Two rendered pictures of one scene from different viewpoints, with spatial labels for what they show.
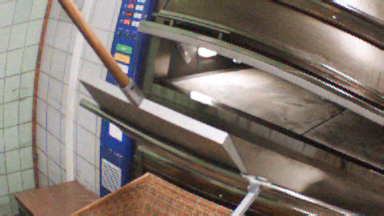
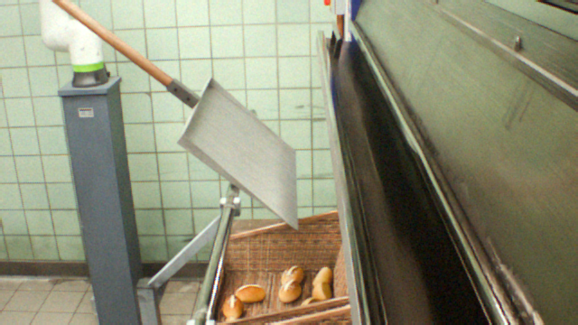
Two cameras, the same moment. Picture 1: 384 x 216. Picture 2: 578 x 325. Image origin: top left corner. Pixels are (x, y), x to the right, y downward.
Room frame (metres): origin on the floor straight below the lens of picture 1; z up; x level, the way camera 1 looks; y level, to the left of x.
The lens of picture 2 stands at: (0.81, -1.36, 1.75)
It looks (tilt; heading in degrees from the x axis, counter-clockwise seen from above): 21 degrees down; 56
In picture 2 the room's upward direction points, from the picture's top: 2 degrees counter-clockwise
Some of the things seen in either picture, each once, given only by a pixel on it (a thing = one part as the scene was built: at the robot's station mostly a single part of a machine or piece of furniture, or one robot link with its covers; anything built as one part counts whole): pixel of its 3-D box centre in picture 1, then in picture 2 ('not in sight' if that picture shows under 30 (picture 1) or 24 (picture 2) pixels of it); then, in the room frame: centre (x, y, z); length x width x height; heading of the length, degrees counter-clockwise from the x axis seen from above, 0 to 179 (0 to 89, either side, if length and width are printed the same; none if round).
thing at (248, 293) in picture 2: not in sight; (249, 292); (1.70, 0.20, 0.62); 0.10 x 0.07 x 0.06; 152
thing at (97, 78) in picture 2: not in sight; (93, 72); (1.56, 1.10, 1.23); 0.26 x 0.15 x 0.06; 54
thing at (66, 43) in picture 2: not in sight; (83, 44); (1.52, 1.07, 1.36); 0.16 x 0.13 x 0.19; 115
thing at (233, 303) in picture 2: not in sight; (232, 305); (1.62, 0.16, 0.62); 0.10 x 0.07 x 0.06; 55
